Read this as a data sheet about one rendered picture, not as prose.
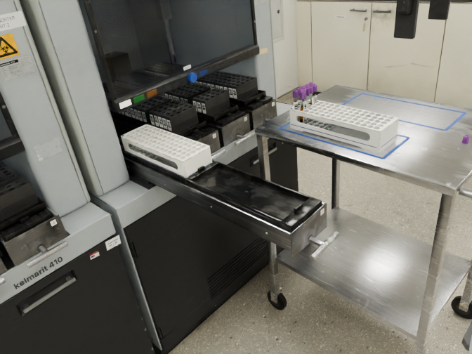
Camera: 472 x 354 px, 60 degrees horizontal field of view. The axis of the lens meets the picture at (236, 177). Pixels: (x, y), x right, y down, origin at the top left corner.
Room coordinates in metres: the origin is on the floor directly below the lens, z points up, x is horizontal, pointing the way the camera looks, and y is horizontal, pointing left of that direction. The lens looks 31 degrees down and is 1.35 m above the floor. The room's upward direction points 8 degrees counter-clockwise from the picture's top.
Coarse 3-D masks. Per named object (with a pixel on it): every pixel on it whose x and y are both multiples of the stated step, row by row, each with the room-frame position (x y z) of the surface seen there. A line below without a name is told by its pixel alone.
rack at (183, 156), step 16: (144, 128) 1.18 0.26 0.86; (128, 144) 1.14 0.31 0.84; (144, 144) 1.06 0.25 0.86; (160, 144) 1.05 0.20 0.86; (176, 144) 1.03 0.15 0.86; (192, 144) 1.03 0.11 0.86; (160, 160) 1.06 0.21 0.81; (176, 160) 0.94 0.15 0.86; (192, 160) 0.94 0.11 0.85; (208, 160) 0.98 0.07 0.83
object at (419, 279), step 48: (336, 96) 1.34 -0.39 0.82; (384, 96) 1.28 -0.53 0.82; (336, 144) 0.99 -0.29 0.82; (432, 144) 0.92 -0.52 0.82; (336, 192) 1.42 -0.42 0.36; (336, 240) 1.21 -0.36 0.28; (384, 240) 1.17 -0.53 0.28; (336, 288) 0.97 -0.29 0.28; (384, 288) 0.94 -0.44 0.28; (432, 288) 0.72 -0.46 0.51
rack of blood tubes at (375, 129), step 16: (304, 112) 1.09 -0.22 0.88; (320, 112) 1.08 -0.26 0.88; (336, 112) 1.06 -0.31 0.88; (352, 112) 1.06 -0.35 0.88; (368, 112) 1.04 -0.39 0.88; (320, 128) 1.05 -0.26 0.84; (336, 128) 1.08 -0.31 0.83; (352, 128) 0.97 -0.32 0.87; (368, 128) 0.94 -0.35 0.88; (384, 128) 0.93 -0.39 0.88; (352, 144) 0.97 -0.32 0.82; (368, 144) 0.94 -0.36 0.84; (384, 144) 0.93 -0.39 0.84
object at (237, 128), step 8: (232, 112) 1.36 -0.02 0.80; (240, 112) 1.32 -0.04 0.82; (208, 120) 1.29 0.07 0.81; (216, 120) 1.31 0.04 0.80; (224, 120) 1.27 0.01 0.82; (232, 120) 1.28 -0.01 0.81; (240, 120) 1.30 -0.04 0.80; (248, 120) 1.32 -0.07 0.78; (216, 128) 1.25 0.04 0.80; (224, 128) 1.24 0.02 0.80; (232, 128) 1.27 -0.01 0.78; (240, 128) 1.29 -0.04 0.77; (248, 128) 1.32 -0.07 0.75; (224, 136) 1.24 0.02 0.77; (232, 136) 1.26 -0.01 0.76; (240, 136) 1.26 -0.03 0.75; (248, 136) 1.26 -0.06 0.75; (224, 144) 1.23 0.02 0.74
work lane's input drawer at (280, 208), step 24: (144, 168) 1.03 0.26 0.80; (216, 168) 0.97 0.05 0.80; (192, 192) 0.88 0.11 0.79; (216, 192) 0.83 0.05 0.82; (240, 192) 0.84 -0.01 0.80; (264, 192) 0.82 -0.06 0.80; (288, 192) 0.80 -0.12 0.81; (240, 216) 0.76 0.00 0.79; (264, 216) 0.72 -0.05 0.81; (288, 216) 0.70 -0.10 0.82; (312, 216) 0.71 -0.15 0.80; (288, 240) 0.66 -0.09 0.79; (312, 240) 0.69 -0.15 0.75
